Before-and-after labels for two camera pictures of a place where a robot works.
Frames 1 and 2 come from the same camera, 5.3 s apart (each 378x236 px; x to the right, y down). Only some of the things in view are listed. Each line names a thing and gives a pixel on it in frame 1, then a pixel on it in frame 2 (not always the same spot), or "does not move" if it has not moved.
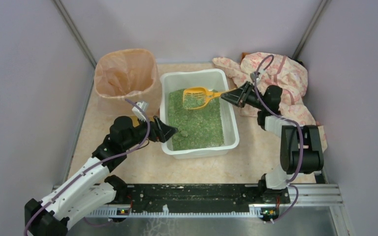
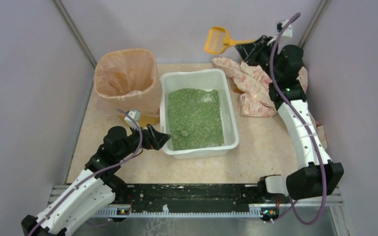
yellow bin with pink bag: (131, 74) does not move
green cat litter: (197, 128) does not move
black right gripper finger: (238, 94) → (256, 47)
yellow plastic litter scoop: (197, 98) → (218, 41)
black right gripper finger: (236, 97) → (245, 49)
